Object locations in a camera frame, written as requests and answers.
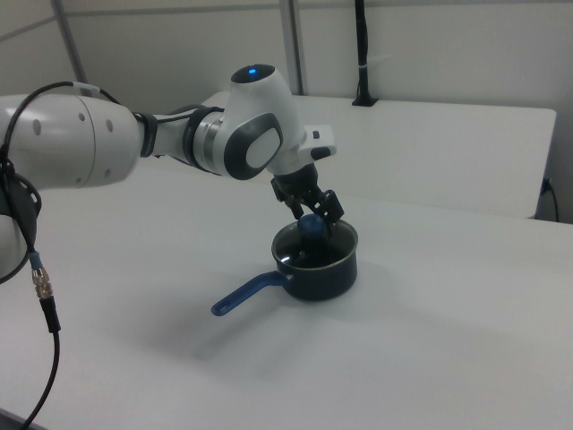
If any black cable with metal connector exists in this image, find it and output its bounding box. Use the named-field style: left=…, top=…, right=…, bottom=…
left=0, top=81, right=135, bottom=426

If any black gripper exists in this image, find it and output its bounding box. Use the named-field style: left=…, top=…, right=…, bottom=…
left=269, top=162, right=346, bottom=237

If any white side table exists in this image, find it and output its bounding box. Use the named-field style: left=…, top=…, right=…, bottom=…
left=203, top=90, right=558, bottom=221

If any black power cable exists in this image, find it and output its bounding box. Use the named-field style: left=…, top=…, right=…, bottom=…
left=541, top=176, right=561, bottom=223

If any grey metal partition post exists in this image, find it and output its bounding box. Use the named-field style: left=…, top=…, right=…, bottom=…
left=50, top=0, right=90, bottom=89
left=280, top=0, right=311, bottom=97

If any dark saucepan with blue handle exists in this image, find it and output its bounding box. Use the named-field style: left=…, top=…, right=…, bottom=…
left=210, top=221, right=360, bottom=318

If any glass lid with blue knob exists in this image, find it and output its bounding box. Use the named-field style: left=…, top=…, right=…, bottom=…
left=271, top=213, right=360, bottom=272

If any white cable tie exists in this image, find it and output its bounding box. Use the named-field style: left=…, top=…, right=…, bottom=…
left=358, top=55, right=390, bottom=71

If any black camera pole with clamp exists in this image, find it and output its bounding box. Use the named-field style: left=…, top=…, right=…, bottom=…
left=350, top=0, right=380, bottom=108

